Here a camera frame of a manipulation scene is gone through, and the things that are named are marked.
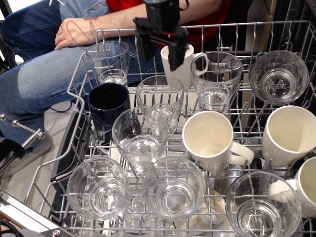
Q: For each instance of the cream mug right edge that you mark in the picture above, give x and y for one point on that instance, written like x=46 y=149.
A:
x=302 y=186

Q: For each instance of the grey wire dishwasher rack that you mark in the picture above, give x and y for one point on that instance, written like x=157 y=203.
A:
x=247 y=113

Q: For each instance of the cream mug right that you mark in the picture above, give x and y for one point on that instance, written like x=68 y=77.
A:
x=289 y=134

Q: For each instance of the white cloth under rack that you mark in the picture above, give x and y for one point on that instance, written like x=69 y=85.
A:
x=210 y=212

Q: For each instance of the person's bare hand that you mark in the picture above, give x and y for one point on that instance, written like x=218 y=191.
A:
x=75 y=32

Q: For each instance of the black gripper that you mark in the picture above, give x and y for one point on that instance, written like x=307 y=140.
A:
x=162 y=26

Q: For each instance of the clear glass cup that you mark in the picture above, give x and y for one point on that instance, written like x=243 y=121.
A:
x=261 y=204
x=165 y=94
x=216 y=77
x=279 y=77
x=173 y=188
x=109 y=61
x=97 y=189
x=140 y=135

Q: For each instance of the person's bare forearm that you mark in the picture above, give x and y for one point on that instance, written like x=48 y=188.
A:
x=124 y=19

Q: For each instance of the red shirt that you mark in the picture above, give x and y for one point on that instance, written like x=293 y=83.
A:
x=195 y=36

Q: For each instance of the cream mug centre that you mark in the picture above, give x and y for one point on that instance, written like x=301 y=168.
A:
x=209 y=138

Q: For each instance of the cream mug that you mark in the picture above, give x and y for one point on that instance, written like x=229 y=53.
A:
x=289 y=134
x=209 y=138

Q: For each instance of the blue jeans legs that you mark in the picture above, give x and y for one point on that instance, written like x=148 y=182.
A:
x=29 y=89

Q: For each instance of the white mug back centre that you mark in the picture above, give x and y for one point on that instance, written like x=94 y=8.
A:
x=183 y=72

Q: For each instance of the dark blue ceramic mug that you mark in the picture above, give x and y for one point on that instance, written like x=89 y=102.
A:
x=106 y=102

